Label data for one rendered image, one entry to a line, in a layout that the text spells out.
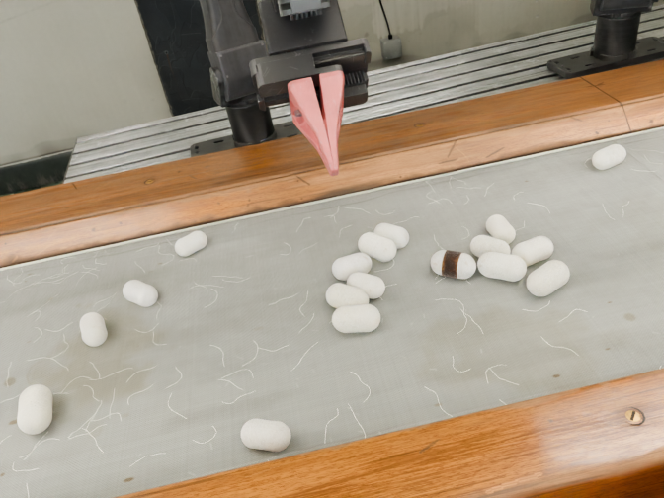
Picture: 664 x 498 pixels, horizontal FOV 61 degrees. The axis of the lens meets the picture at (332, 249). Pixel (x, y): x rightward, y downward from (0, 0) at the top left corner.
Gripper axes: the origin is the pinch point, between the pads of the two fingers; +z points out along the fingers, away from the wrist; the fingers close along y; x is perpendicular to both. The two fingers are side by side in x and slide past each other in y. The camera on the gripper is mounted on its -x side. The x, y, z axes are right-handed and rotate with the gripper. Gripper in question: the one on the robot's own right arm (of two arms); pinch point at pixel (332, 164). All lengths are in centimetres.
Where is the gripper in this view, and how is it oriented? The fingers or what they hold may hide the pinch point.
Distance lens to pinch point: 48.6
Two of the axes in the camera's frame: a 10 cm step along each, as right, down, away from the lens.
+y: 9.8, -2.1, 0.5
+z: 2.2, 9.5, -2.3
